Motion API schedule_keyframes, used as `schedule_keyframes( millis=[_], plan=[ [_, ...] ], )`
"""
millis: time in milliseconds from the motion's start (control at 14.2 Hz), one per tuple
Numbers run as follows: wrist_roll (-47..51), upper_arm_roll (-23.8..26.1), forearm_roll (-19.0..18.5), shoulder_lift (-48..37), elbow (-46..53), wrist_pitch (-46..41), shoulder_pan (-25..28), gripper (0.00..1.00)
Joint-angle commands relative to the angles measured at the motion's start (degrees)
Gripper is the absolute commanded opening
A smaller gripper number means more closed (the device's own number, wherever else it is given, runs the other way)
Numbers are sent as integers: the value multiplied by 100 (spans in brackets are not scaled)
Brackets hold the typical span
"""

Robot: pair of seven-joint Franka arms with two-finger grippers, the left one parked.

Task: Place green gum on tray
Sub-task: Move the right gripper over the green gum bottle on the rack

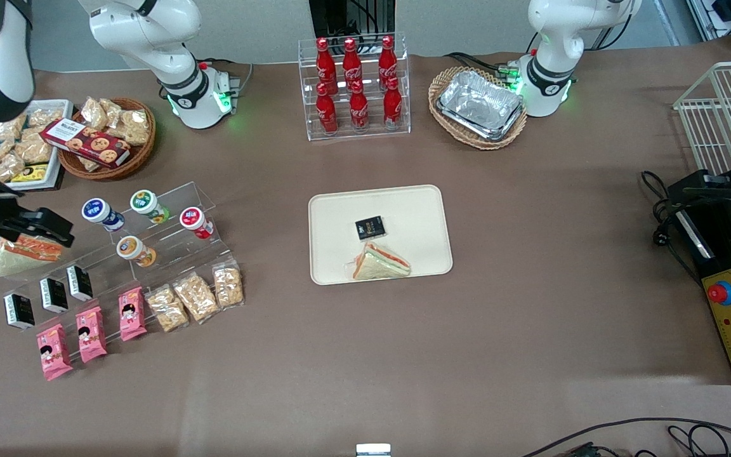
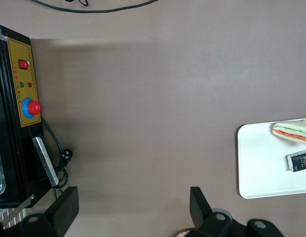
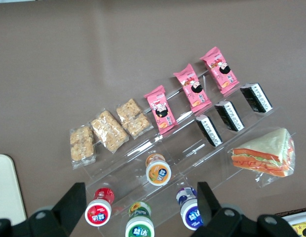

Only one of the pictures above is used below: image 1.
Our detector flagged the green lid gum bottle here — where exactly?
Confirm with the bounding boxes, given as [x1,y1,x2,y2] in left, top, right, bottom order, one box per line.
[129,189,170,225]

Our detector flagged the blue lid gum bottle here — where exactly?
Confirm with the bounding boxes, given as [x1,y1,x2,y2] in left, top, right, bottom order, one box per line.
[81,197,126,233]

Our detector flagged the orange lid gum bottle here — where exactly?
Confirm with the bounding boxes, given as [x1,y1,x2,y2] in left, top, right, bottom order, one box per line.
[116,235,157,268]

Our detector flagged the red lid gum bottle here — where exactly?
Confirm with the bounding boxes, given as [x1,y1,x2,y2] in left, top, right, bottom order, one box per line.
[179,206,215,240]

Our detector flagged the cream plastic tray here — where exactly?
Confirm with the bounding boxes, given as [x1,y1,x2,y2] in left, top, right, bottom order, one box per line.
[308,184,454,286]

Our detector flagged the wrapped triangle sandwich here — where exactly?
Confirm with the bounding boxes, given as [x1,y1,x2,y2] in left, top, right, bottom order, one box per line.
[345,241,412,281]
[0,234,63,279]

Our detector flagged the yellow black small box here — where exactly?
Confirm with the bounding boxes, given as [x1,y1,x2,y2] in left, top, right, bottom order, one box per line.
[10,164,49,184]

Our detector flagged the white rectangular bin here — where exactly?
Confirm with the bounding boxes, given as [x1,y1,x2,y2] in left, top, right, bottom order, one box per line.
[0,100,74,191]

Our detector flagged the black white small carton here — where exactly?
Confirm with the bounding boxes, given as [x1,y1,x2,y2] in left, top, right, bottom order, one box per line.
[3,293,36,331]
[39,277,69,314]
[65,265,94,302]

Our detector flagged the red cookie box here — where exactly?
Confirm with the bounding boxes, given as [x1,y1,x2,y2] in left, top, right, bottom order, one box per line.
[39,118,131,169]

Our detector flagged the pink snack pack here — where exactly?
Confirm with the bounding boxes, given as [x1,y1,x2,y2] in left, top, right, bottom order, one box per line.
[117,286,148,342]
[75,305,108,364]
[36,322,74,381]

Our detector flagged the brown wicker basket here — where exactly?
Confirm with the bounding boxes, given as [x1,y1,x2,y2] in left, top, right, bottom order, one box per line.
[58,97,157,182]

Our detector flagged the clear acrylic stepped stand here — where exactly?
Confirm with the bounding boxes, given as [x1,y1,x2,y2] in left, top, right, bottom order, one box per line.
[0,182,242,357]

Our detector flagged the clear bag of crackers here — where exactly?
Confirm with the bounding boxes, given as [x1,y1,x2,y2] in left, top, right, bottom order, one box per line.
[212,259,244,310]
[145,284,190,333]
[172,272,221,325]

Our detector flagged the red cola bottle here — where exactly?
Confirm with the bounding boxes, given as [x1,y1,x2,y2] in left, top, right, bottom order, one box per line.
[383,76,403,129]
[378,35,398,91]
[348,80,369,132]
[315,37,338,96]
[341,37,364,95]
[315,83,338,136]

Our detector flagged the black gold-print small box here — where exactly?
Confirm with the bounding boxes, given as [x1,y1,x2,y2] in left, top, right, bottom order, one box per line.
[355,216,386,241]

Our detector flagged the clear acrylic bottle rack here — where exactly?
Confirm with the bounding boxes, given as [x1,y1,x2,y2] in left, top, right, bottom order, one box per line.
[298,33,412,141]

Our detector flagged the light wicker basket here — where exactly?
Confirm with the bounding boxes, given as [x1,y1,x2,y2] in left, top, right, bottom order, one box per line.
[428,67,529,150]

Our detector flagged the aluminium foil container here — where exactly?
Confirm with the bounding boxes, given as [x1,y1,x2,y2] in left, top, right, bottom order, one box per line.
[437,70,525,142]

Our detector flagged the black control box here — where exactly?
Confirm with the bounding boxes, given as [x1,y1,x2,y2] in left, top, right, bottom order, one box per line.
[667,136,731,385]

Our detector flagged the grey arm base cable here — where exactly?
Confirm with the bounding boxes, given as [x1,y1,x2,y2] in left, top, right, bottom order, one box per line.
[198,58,254,105]

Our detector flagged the black cabinet with cables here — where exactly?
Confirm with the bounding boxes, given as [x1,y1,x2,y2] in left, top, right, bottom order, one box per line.
[309,0,396,40]

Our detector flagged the black arm base cables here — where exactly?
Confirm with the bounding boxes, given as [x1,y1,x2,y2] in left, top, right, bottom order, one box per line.
[444,51,525,82]

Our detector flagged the black power cable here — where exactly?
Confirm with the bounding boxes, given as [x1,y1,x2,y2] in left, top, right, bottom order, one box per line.
[641,170,704,283]

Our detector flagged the black floor cables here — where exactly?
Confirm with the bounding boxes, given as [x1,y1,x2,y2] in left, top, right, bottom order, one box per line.
[521,417,731,457]

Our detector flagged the white wire basket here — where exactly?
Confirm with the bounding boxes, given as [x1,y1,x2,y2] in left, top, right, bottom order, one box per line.
[673,60,731,176]

